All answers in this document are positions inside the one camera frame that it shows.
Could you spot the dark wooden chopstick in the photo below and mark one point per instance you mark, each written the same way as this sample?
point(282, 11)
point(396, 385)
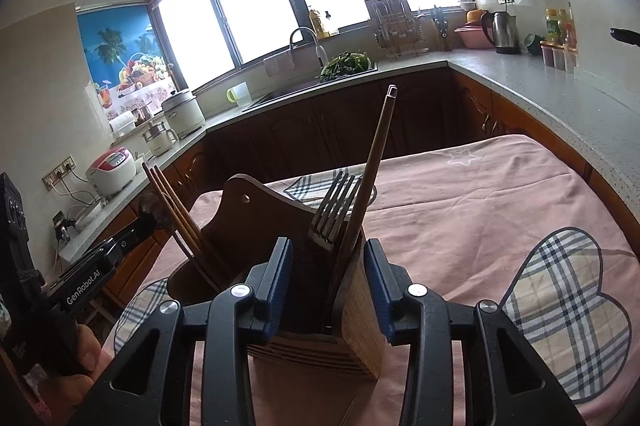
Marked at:
point(187, 226)
point(200, 238)

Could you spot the metal fork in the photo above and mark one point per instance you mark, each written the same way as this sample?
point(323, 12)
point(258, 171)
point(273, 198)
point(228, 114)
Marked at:
point(325, 221)
point(352, 196)

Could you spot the orange bowl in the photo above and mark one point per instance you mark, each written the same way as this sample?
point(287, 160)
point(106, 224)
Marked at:
point(476, 17)

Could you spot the black knife block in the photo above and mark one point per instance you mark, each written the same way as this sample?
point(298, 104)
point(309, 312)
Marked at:
point(441, 31)

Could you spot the yellow oil bottle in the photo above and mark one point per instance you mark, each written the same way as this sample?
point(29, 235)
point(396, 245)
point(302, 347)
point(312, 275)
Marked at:
point(315, 22)

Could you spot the steel electric kettle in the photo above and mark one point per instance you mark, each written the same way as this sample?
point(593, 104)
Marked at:
point(505, 34)

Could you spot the paper towel roll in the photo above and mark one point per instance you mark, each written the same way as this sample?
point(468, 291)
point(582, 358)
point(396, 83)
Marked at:
point(123, 122)

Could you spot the orange condiment bottle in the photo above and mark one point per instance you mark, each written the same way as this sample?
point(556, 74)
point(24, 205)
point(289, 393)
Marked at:
point(563, 29)

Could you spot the black plug adapter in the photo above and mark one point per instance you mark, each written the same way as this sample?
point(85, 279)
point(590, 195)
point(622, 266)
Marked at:
point(65, 226)

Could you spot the kitchen sink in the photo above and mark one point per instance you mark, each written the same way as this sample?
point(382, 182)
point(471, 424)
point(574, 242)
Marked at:
point(290, 94)

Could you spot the chrome kitchen faucet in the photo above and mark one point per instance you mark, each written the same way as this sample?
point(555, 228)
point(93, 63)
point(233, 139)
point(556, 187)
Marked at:
point(300, 34)

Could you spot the clear soap bottle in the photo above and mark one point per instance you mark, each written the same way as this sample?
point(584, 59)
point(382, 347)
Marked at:
point(328, 24)

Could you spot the clear seasoning jar set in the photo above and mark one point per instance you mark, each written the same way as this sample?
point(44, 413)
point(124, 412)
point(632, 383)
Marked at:
point(560, 59)

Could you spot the metal dish rack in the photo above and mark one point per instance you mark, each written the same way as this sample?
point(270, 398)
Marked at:
point(397, 29)

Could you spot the white jug with green lid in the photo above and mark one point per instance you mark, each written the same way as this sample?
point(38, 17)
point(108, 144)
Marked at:
point(239, 94)

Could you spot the red and white rice cooker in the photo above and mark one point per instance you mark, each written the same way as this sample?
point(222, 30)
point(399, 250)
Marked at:
point(112, 169)

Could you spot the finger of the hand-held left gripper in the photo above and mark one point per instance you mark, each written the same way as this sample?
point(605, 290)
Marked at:
point(132, 233)

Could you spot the green cup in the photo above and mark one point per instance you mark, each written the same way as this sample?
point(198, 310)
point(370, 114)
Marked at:
point(534, 44)

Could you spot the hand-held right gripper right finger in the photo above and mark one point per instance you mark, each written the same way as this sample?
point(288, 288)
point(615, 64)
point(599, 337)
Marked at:
point(375, 291)

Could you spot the small white electric pot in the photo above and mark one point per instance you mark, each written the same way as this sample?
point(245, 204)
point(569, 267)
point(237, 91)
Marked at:
point(159, 140)

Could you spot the yellow-lidded condiment bottle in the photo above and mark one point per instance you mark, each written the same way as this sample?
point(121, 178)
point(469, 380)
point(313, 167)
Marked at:
point(552, 26)

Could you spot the green leafy vegetables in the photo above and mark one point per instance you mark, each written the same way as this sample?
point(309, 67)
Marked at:
point(347, 65)

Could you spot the wooden utensil holder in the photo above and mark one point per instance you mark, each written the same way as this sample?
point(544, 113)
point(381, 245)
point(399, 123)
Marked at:
point(357, 321)

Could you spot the white slow cooker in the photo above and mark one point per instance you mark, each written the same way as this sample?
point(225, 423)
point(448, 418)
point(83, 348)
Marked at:
point(182, 114)

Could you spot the person's left hand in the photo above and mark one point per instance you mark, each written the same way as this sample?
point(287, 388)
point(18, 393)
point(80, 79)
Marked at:
point(90, 348)

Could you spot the tropical fruit wall poster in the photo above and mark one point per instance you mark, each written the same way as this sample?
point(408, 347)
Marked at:
point(115, 41)

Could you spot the pink plaid-heart tablecloth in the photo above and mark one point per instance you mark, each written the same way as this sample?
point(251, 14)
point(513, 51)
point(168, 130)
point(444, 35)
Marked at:
point(475, 216)

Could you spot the white bowl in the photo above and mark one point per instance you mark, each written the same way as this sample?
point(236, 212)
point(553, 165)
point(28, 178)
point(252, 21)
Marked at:
point(468, 5)

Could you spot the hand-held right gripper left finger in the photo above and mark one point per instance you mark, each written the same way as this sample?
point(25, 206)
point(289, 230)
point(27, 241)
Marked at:
point(280, 286)

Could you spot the pink plastic basin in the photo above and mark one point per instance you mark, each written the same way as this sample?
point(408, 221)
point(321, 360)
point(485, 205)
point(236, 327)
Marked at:
point(470, 37)

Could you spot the white wall socket strip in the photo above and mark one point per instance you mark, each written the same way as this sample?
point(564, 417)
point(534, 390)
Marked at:
point(59, 171)

